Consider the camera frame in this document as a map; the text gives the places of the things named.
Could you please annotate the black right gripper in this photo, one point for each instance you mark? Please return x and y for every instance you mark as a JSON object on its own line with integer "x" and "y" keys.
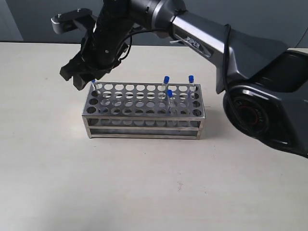
{"x": 98, "y": 55}

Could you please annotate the blue capped tube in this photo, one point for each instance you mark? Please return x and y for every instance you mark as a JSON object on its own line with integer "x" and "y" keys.
{"x": 95, "y": 91}
{"x": 191, "y": 85}
{"x": 171, "y": 103}
{"x": 163, "y": 88}

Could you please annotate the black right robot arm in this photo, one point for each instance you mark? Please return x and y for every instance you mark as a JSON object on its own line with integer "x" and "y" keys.
{"x": 265, "y": 83}

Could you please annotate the stainless steel test tube rack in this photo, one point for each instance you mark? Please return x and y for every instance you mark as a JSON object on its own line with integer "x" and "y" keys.
{"x": 133, "y": 110}

